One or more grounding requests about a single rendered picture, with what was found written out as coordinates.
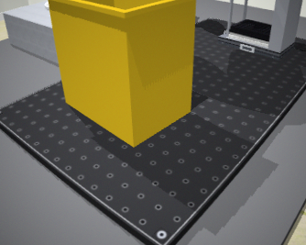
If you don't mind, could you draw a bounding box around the yellow open-top bin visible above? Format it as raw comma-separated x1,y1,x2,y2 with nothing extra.
48,0,196,147

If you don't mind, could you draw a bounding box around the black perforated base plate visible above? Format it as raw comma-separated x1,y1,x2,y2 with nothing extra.
0,17,306,245

